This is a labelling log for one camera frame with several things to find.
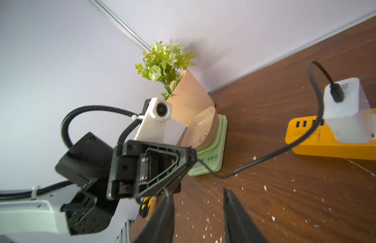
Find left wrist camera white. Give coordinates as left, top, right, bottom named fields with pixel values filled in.
left=134, top=98, right=172, bottom=143

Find green electronic scale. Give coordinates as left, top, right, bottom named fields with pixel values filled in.
left=197, top=114, right=228, bottom=172

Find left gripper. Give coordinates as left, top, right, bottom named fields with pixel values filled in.
left=106, top=140, right=197, bottom=200

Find artificial green white flowers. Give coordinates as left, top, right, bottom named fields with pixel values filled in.
left=135, top=40, right=197, bottom=100

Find beige panda bowl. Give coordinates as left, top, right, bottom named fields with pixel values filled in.
left=182, top=106, right=218, bottom=150

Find black USB charging cable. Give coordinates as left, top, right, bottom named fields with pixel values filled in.
left=196, top=60, right=345, bottom=180

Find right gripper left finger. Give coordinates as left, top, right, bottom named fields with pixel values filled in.
left=133, top=195, right=175, bottom=243

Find white USB charger adapter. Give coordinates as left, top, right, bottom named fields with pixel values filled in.
left=323, top=78, right=376, bottom=144

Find orange power strip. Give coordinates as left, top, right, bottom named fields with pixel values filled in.
left=285, top=108, right=376, bottom=161

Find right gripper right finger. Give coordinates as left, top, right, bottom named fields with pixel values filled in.
left=223, top=188, right=269, bottom=243

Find peach flower pot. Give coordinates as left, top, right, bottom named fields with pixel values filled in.
left=167, top=70, right=215, bottom=127

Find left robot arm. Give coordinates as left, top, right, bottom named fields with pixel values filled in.
left=0, top=98, right=197, bottom=241

